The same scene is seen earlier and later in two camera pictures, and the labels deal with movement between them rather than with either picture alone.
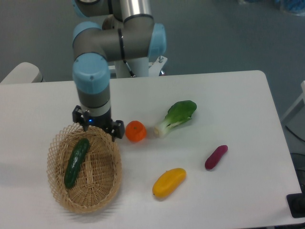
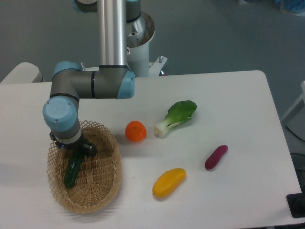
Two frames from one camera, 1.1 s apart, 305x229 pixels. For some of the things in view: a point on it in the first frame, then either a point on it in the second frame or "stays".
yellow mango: x=168 y=182 stays
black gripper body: x=116 y=128 → x=78 y=144
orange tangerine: x=135 y=131 stays
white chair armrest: x=24 y=72 stays
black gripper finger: x=118 y=130 → x=91 y=149
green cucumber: x=75 y=161 stays
